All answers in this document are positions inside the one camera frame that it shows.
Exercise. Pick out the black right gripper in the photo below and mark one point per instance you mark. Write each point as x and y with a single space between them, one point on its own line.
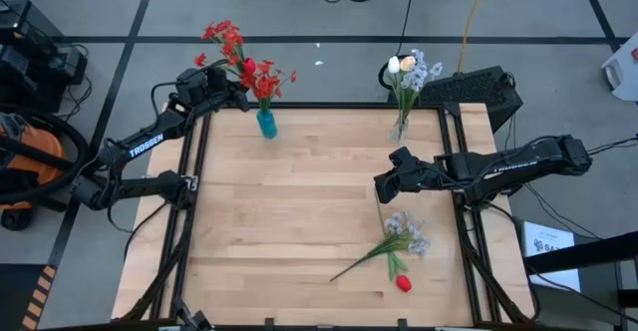
418 177

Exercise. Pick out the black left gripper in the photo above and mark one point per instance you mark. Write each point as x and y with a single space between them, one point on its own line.
209 102

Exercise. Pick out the small red flower bunch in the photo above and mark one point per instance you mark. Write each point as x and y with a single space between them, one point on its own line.
264 87

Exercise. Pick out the red tulip long green stem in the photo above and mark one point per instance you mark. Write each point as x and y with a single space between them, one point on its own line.
249 65
404 283

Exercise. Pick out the white flower bunch green stems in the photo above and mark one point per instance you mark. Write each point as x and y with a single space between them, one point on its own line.
421 74
399 241

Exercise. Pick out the large red flower bunch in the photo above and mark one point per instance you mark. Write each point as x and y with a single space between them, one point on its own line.
226 37

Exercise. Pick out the white tulip green stem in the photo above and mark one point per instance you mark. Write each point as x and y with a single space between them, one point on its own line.
394 64

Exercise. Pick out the peach tulip green stem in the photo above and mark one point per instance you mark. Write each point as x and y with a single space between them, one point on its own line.
408 63

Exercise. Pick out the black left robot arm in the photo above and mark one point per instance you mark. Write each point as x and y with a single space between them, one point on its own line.
144 144

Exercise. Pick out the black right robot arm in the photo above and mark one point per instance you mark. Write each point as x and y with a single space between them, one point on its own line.
523 164

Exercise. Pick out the teal glass vase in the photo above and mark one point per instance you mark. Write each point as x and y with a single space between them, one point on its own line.
267 125

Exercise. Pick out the clear glass vase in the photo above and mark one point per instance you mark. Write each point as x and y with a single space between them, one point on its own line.
399 132

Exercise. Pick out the black perforated computer case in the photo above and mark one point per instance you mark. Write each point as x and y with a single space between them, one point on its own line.
468 92

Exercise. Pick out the orange vacuum cleaner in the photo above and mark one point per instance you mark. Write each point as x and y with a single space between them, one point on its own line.
86 151
35 156

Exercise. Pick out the white printed box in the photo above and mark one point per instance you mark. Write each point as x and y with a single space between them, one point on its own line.
548 236

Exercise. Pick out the black beam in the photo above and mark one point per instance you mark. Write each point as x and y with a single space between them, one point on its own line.
578 256

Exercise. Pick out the black equipment cases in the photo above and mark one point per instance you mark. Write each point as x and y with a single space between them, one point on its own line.
30 67

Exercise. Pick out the white plastic object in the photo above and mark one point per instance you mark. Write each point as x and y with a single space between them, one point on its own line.
623 77

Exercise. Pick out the black mat striped edge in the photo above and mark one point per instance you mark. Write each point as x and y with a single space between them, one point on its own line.
15 296

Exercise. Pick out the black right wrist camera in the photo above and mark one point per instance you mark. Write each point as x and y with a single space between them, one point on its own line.
401 157

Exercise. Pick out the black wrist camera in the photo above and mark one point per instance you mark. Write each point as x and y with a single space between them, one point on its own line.
192 84
401 157

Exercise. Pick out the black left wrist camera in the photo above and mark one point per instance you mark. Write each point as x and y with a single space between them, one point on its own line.
192 84

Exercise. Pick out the black metal table frame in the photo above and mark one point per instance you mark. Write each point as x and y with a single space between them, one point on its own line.
324 105

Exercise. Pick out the black metal bracket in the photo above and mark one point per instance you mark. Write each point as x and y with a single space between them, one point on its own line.
192 321

